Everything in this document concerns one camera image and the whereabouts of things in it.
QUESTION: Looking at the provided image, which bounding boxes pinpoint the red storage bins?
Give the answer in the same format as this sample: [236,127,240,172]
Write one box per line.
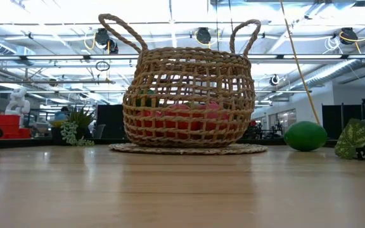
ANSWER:
[0,113,31,139]

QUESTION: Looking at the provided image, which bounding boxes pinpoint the black metal table frame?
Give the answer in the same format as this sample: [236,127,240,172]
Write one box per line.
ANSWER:
[0,138,338,150]

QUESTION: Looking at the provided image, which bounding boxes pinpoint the red apple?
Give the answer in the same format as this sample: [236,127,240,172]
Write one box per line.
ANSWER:
[134,110,167,134]
[166,104,202,132]

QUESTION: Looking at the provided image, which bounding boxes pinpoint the black hanging ring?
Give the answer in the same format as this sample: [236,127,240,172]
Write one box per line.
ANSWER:
[95,60,111,72]

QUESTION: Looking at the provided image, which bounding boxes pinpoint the round woven mat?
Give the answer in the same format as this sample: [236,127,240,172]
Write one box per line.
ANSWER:
[108,142,269,156]

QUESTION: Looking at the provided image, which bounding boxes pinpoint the person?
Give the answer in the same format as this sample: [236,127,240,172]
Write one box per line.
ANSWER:
[54,106,71,122]

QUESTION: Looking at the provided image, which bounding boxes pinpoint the dark grape bunch with leaf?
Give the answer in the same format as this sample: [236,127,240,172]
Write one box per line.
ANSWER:
[335,110,365,161]

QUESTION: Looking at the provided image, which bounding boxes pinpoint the green succulent plant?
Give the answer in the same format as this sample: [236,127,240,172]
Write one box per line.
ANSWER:
[49,106,96,148]

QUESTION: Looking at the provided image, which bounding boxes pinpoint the black panel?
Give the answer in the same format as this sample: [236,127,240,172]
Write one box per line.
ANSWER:
[321,104,362,140]
[96,104,125,140]

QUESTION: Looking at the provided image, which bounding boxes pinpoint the yellow cable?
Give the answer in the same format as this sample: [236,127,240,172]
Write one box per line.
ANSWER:
[279,0,322,126]

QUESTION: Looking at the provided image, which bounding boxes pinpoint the woven wicker basket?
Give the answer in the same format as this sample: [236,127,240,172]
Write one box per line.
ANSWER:
[98,13,262,149]

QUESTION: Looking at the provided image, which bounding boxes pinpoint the pink dragon fruit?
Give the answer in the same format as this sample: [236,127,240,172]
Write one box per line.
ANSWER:
[198,101,234,131]

